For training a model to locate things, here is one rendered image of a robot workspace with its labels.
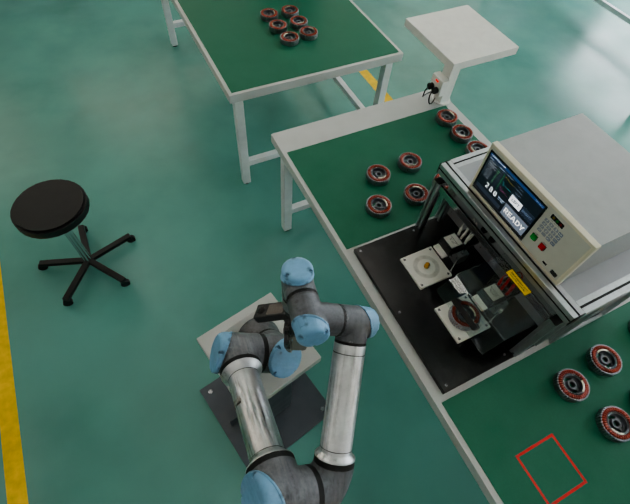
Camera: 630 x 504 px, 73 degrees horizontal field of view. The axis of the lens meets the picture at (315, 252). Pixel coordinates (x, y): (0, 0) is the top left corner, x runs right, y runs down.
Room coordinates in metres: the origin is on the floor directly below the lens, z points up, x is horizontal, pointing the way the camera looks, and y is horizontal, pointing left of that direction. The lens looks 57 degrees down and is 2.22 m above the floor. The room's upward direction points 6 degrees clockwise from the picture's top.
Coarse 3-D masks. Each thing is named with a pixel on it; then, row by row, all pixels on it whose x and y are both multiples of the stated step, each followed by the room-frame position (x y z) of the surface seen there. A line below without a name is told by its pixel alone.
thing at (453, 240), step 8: (440, 240) 0.98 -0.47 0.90; (448, 240) 0.97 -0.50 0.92; (456, 240) 0.97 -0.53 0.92; (464, 240) 0.99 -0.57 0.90; (472, 240) 1.00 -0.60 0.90; (440, 248) 0.95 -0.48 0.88; (448, 248) 0.94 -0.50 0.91; (456, 248) 0.94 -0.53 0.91; (464, 248) 0.96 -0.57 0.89; (440, 256) 0.92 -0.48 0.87
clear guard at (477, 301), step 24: (480, 264) 0.78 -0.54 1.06; (504, 264) 0.79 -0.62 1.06; (456, 288) 0.69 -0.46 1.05; (480, 288) 0.69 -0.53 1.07; (504, 288) 0.70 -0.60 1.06; (456, 312) 0.62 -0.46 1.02; (480, 312) 0.61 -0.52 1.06; (504, 312) 0.61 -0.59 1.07; (528, 312) 0.62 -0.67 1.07; (552, 312) 0.63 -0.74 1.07; (480, 336) 0.54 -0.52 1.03; (504, 336) 0.53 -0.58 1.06
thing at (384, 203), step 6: (372, 198) 1.25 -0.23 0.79; (378, 198) 1.26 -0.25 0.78; (384, 198) 1.26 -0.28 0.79; (366, 204) 1.22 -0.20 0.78; (372, 204) 1.24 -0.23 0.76; (378, 204) 1.24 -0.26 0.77; (384, 204) 1.24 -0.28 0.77; (390, 204) 1.23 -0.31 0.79; (366, 210) 1.20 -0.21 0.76; (372, 210) 1.18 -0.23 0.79; (378, 210) 1.19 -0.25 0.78; (384, 210) 1.19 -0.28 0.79; (390, 210) 1.20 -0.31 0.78; (372, 216) 1.17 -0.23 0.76; (378, 216) 1.17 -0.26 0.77; (384, 216) 1.18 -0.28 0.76
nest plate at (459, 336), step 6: (444, 306) 0.76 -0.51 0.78; (438, 312) 0.73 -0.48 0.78; (444, 312) 0.73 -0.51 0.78; (444, 318) 0.71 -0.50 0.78; (444, 324) 0.69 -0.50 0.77; (450, 324) 0.69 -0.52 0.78; (450, 330) 0.66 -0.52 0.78; (456, 330) 0.67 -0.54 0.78; (462, 330) 0.67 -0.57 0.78; (456, 336) 0.64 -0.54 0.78; (462, 336) 0.65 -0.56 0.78; (468, 336) 0.65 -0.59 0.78; (456, 342) 0.62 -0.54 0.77
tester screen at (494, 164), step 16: (496, 160) 1.03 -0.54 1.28; (480, 176) 1.05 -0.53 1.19; (496, 176) 1.01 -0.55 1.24; (512, 176) 0.97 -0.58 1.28; (512, 192) 0.94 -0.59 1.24; (528, 192) 0.90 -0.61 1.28; (496, 208) 0.95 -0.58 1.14; (512, 208) 0.91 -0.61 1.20; (528, 208) 0.88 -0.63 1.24; (528, 224) 0.85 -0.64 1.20
